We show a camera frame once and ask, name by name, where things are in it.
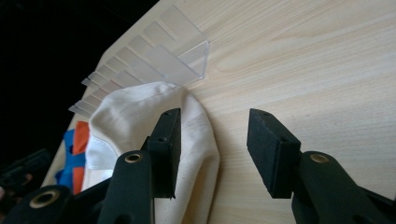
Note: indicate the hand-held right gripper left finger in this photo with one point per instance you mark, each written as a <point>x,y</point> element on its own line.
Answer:
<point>163,155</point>

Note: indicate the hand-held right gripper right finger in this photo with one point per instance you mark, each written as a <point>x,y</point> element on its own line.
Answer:
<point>274,155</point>

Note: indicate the cream cloth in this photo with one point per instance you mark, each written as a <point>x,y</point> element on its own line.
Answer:
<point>130,112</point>

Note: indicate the clear acrylic divider rack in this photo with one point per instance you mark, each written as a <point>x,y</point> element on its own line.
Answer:
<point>168,62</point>

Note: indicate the blue and orange cloth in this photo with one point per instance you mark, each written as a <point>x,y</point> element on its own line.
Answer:
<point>77,140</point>

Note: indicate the white cloth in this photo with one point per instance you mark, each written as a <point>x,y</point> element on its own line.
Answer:
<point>99,155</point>

